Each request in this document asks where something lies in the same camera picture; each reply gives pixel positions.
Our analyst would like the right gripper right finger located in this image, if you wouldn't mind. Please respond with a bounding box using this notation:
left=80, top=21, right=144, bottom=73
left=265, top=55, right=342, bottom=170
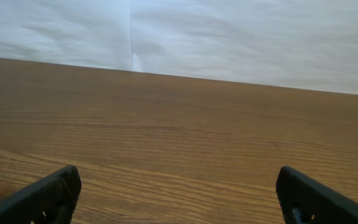
left=275, top=166, right=358, bottom=224

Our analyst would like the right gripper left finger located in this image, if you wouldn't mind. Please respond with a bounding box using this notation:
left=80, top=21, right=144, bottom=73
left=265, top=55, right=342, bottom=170
left=0, top=164, right=82, bottom=224

